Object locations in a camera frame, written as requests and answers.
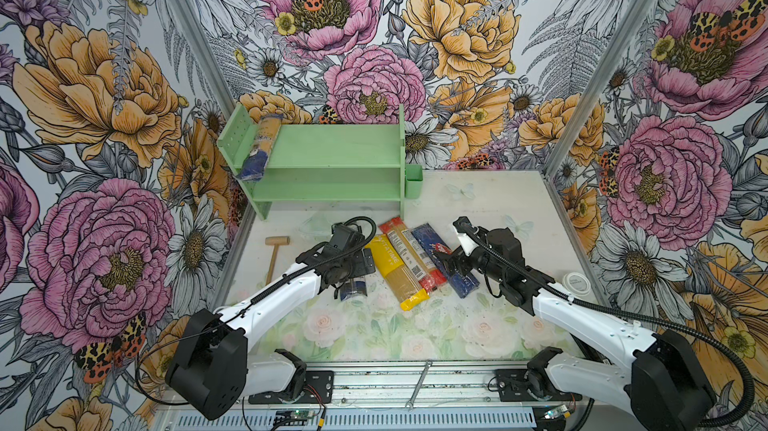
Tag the small board right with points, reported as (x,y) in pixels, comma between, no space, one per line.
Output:
(558,412)

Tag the metal rod on rail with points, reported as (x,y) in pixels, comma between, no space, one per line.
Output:
(410,403)

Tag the small wooden mallet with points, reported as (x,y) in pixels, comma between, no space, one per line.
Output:
(275,243)

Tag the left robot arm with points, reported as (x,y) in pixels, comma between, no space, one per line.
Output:
(213,365)

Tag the spaghetti bag with blue end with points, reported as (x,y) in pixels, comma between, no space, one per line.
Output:
(255,164)

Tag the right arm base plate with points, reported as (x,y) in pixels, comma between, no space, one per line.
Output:
(524,385)

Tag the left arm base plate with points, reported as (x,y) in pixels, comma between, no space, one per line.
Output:
(317,387)

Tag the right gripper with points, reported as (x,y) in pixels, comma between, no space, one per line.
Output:
(459,255)

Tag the yellow spaghetti bag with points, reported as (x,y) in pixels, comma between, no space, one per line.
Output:
(399,278)

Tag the green wooden shelf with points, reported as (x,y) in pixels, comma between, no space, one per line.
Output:
(332,163)

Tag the red spaghetti bag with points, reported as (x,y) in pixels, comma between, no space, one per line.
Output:
(412,254)

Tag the spaghetti bag with white label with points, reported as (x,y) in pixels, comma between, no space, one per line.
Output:
(354,290)

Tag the white round jar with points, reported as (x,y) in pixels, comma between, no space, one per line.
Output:
(577,284)

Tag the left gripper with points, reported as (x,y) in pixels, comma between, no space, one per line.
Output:
(359,269)

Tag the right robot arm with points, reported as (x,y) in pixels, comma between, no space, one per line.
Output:
(655,377)

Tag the green circuit board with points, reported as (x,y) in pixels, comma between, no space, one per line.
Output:
(293,418)

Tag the green cup on shelf side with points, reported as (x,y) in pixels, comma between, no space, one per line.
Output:
(413,181)

